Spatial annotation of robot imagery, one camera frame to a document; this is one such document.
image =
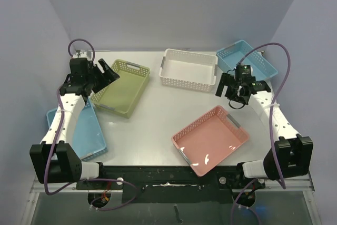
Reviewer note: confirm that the pink perforated plastic basket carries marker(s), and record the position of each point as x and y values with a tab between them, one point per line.
210	139

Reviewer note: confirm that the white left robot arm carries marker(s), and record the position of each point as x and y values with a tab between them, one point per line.
54	159

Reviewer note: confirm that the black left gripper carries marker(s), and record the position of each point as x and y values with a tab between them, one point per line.
107	78

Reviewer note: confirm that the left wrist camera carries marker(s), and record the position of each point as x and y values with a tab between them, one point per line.
83	54

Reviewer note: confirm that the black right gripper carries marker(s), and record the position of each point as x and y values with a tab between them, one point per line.
227	82

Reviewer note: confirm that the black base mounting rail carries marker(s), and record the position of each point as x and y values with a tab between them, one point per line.
177	184

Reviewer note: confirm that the blue basket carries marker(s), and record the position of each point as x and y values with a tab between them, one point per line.
229	57
88	132

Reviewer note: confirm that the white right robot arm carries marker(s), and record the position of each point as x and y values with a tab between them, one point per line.
290	152

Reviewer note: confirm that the green perforated plastic basket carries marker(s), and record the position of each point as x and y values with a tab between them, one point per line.
122	96

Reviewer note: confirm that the white perforated plastic basket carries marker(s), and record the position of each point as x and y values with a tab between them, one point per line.
188	70

